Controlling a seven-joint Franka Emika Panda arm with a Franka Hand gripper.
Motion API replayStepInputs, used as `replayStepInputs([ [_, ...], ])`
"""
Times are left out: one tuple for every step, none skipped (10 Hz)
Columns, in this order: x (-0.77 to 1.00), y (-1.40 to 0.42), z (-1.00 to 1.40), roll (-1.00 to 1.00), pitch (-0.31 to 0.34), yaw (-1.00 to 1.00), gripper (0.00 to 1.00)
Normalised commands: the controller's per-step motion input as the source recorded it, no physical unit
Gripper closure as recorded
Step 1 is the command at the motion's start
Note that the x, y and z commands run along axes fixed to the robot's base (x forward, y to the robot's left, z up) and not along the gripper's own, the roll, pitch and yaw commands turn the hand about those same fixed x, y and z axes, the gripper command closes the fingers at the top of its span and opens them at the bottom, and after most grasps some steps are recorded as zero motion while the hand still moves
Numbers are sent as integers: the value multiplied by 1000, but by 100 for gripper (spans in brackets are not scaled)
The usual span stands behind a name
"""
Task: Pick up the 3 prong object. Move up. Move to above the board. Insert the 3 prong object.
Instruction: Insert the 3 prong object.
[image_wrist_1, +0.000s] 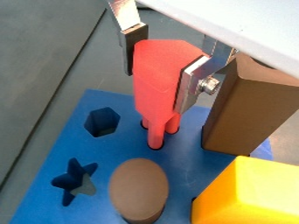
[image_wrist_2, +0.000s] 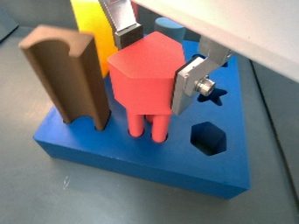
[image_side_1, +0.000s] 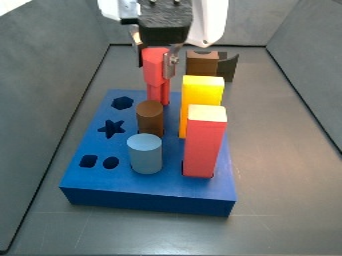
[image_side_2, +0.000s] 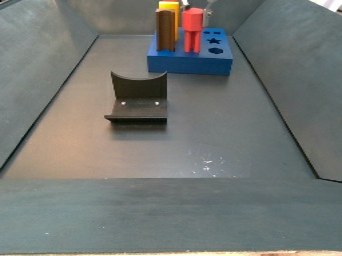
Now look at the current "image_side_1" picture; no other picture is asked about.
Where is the blue shape sorter board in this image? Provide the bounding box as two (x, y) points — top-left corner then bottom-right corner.
(59, 89), (237, 217)

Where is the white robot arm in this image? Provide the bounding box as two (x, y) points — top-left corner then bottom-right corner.
(97, 0), (230, 79)

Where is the light blue cylinder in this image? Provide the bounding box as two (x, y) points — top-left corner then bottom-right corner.
(127, 133), (164, 175)

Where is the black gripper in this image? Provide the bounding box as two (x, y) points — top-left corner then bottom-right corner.
(130, 0), (193, 79)

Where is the red rectangular block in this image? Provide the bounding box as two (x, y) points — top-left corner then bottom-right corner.
(184, 104), (228, 178)

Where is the yellow rectangular block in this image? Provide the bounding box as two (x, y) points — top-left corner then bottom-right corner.
(180, 75), (225, 138)

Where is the brown notched block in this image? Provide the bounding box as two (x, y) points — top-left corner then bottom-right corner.
(186, 50), (220, 76)

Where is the brown cylinder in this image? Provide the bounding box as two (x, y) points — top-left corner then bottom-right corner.
(137, 100), (164, 137)

